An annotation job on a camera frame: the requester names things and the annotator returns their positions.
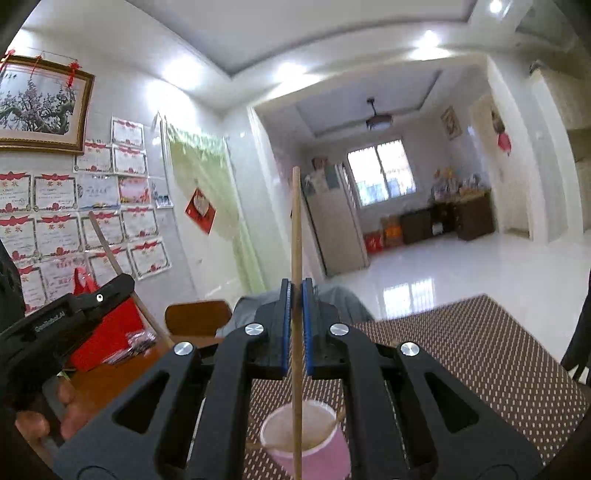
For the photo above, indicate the wooden chopstick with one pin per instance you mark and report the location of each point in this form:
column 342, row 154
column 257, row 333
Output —
column 104, row 240
column 296, row 221

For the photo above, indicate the brown wooden chair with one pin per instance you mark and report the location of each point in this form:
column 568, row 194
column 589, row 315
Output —
column 198, row 318

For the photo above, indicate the red bag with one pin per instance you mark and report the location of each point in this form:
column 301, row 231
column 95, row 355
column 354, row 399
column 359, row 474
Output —
column 111, row 332

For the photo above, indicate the red box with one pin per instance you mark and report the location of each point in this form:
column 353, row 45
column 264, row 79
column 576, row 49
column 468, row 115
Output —
column 373, row 242

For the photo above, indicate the red diamond wall decoration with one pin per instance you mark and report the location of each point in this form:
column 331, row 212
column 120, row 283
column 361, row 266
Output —
column 201, row 210

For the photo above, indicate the wall of award certificates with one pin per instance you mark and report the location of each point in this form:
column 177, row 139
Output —
column 60, row 221

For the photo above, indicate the red door decoration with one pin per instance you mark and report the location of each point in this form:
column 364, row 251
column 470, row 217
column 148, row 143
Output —
column 504, row 138

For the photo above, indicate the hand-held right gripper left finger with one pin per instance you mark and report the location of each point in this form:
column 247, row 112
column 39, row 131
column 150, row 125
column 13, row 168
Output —
column 286, row 323

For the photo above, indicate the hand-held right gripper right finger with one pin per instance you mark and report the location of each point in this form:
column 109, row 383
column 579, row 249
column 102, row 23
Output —
column 308, row 323

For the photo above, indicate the window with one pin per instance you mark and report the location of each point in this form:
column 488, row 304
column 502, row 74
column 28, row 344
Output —
column 381, row 173

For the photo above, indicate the clear plastic packet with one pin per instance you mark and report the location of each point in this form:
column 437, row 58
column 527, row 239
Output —
column 136, row 346

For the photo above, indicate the dark chair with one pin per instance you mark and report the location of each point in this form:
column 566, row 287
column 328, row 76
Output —
column 579, row 346

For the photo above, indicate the pink cup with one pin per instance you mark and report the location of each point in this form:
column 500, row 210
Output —
column 323, row 454

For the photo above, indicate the beige refrigerator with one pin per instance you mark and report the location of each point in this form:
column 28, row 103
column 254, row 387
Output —
column 334, row 230

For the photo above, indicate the orange box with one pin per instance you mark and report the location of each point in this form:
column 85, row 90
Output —
column 392, row 233

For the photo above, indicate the person's left hand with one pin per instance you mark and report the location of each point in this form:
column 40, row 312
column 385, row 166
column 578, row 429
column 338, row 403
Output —
column 69, row 406

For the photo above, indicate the ceiling fan light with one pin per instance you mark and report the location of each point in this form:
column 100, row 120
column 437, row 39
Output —
column 378, row 121

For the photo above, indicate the white door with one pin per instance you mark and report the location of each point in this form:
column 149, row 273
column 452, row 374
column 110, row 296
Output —
column 512, row 194

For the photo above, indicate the dark wooden desk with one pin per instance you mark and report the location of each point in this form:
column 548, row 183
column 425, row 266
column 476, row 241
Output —
column 461, row 221

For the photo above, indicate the small framed wall picture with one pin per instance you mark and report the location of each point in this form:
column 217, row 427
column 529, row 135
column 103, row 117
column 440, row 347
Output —
column 451, row 122

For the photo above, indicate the light green curtain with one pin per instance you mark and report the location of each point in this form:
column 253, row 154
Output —
column 207, row 175

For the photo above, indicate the clutter on desk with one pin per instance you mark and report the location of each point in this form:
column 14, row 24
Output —
column 461, row 187

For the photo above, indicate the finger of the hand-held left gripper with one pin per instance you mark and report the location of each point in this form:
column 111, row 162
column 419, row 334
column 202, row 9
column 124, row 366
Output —
column 111, row 293

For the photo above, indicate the brown polka-dot table mat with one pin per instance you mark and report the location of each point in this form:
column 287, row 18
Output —
column 485, row 369

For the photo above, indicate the framed flower picture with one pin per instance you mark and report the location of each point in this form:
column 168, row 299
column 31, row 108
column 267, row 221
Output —
column 41, row 106

